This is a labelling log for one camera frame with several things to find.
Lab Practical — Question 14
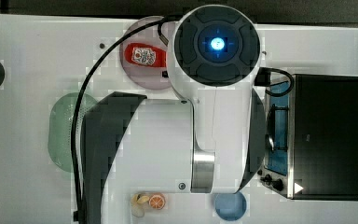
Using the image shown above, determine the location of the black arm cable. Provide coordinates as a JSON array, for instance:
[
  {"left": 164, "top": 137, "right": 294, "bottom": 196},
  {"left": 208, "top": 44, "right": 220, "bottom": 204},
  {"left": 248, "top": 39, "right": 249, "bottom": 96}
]
[{"left": 70, "top": 14, "right": 184, "bottom": 223}]

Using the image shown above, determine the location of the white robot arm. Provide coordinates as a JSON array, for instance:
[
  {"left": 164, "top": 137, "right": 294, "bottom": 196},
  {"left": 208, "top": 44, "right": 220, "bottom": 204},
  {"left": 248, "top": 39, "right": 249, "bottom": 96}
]
[{"left": 79, "top": 5, "right": 266, "bottom": 224}]

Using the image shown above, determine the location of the orange slice toy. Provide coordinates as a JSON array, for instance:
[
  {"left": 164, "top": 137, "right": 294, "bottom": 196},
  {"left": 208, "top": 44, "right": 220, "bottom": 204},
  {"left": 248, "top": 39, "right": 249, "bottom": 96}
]
[{"left": 148, "top": 193, "right": 166, "bottom": 210}]

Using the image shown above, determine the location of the green plastic strainer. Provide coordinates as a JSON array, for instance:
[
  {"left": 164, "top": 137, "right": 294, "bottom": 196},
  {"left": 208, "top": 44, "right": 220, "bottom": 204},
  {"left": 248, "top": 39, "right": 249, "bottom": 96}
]
[{"left": 47, "top": 91, "right": 99, "bottom": 174}]

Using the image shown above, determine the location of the peeled banana toy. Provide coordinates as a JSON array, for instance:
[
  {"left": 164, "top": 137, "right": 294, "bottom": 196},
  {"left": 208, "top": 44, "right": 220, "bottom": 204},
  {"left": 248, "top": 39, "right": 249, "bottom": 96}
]
[{"left": 131, "top": 194, "right": 149, "bottom": 217}]

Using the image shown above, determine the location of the red ketchup bottle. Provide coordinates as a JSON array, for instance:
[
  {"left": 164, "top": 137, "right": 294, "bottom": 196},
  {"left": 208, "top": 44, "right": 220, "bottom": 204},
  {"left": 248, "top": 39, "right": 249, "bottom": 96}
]
[{"left": 124, "top": 43, "right": 166, "bottom": 68}]

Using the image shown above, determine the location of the blue bowl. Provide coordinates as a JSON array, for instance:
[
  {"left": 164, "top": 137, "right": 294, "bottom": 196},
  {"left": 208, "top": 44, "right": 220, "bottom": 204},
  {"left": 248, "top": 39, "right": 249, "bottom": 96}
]
[{"left": 214, "top": 192, "right": 247, "bottom": 221}]

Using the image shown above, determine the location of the grey round plate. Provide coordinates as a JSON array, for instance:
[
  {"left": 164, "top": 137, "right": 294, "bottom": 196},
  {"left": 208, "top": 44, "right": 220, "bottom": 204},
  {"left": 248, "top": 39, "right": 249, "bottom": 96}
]
[{"left": 119, "top": 25, "right": 171, "bottom": 91}]

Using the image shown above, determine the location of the black toaster oven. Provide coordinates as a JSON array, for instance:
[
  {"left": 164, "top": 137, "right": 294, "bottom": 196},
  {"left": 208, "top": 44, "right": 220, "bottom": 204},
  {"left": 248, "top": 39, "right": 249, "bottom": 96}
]
[{"left": 258, "top": 74, "right": 358, "bottom": 201}]

